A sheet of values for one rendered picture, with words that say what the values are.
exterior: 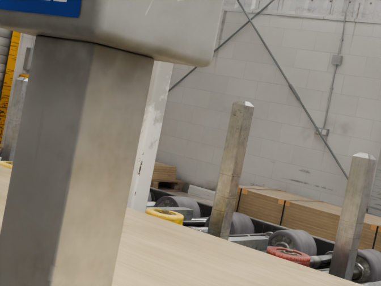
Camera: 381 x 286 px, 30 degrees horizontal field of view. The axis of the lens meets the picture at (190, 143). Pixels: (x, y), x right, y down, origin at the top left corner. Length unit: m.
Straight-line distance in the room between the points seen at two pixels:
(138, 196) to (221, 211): 0.19
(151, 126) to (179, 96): 7.94
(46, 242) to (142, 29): 0.09
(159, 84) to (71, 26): 1.29
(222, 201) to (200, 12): 1.28
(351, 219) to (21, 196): 1.15
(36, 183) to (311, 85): 8.15
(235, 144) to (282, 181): 6.95
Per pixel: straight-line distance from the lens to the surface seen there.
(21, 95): 2.05
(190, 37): 0.28
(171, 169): 9.10
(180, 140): 9.39
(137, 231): 1.25
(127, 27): 0.26
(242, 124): 1.54
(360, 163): 1.40
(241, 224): 2.02
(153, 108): 1.53
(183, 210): 1.92
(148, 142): 1.54
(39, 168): 0.28
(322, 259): 1.89
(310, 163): 8.32
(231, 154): 1.55
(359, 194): 1.40
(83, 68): 0.27
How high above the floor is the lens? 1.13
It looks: 3 degrees down
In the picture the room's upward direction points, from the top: 11 degrees clockwise
